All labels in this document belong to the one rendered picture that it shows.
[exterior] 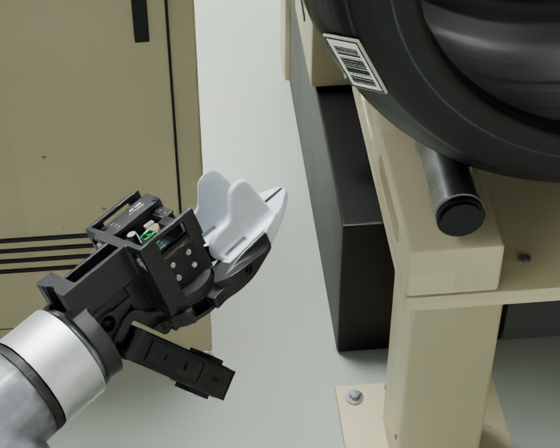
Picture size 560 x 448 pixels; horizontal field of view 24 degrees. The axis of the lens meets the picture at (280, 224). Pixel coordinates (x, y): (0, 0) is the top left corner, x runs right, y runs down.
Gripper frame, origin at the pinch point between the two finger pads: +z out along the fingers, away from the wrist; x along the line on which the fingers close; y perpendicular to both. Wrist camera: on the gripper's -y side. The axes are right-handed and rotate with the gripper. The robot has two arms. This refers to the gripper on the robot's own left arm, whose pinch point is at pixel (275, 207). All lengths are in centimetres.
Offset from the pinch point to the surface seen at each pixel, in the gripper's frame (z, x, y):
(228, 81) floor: 90, 144, -67
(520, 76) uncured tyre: 36.2, 6.2, -11.6
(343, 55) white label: 12.2, 1.0, 6.4
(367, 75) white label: 12.6, -0.6, 4.5
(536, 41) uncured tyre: 42.0, 8.4, -11.2
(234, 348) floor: 36, 89, -79
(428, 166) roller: 19.1, 3.6, -10.2
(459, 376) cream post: 42, 40, -72
